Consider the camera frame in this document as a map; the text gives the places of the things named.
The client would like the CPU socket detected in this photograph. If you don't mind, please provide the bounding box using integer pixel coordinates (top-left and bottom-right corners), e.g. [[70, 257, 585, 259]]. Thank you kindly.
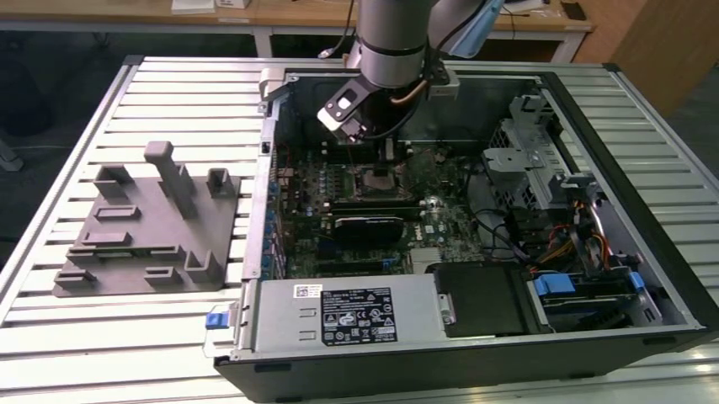
[[351, 163, 410, 201]]

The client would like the black RAM slot bank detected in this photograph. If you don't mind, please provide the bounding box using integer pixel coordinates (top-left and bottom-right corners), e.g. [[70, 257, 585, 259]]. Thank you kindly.
[[323, 141, 417, 156], [330, 199, 425, 221]]

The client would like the black graphics card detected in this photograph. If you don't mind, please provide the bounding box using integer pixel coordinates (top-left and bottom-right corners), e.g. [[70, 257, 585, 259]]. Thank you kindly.
[[331, 215, 405, 247]]

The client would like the metal disk bay cage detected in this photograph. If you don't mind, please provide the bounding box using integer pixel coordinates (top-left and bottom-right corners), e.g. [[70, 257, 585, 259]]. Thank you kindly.
[[482, 94, 569, 211]]

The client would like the green motherboard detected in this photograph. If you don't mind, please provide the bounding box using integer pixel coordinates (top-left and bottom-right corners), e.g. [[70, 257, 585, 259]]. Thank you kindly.
[[274, 145, 490, 281]]

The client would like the silver chipset heatsink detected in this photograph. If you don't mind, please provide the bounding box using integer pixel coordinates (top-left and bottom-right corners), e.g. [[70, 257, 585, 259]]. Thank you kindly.
[[410, 247, 446, 274]]

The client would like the wooden desk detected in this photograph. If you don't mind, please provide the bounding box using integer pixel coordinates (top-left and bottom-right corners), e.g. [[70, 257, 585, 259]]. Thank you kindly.
[[0, 0, 598, 64]]

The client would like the hard disk in blue carrier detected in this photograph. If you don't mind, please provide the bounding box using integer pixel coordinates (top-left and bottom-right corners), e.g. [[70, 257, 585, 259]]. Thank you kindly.
[[531, 272, 645, 332]]

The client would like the silver power supply unit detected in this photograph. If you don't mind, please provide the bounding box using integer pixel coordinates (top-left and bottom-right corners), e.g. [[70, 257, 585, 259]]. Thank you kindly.
[[235, 275, 457, 359]]

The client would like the grey parts rack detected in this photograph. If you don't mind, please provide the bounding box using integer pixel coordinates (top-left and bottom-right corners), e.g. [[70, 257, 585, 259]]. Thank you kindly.
[[51, 141, 243, 298]]

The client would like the wooden cabinet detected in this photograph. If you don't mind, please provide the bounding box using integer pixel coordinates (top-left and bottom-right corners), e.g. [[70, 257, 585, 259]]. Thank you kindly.
[[573, 0, 719, 114]]

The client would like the black PC case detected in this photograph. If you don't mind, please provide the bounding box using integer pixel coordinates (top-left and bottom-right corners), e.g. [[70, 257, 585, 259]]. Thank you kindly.
[[213, 62, 719, 401]]

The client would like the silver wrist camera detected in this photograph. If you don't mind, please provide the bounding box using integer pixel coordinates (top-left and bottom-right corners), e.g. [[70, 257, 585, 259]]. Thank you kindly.
[[317, 77, 375, 144]]

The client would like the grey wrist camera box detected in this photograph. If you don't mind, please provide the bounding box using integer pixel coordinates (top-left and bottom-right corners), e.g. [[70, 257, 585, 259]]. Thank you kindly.
[[425, 69, 462, 101]]

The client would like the coloured power wire bundle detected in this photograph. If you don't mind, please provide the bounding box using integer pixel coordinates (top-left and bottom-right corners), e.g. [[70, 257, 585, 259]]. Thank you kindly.
[[538, 222, 614, 270]]

